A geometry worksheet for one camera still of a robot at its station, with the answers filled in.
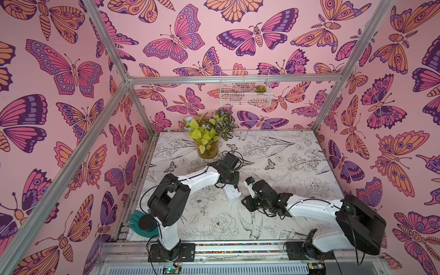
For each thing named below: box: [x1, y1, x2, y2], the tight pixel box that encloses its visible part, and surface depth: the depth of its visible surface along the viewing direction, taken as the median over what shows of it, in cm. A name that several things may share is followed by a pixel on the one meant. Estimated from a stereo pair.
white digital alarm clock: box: [223, 183, 242, 202], surface depth 89 cm
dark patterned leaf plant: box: [215, 105, 240, 141], surface depth 96 cm
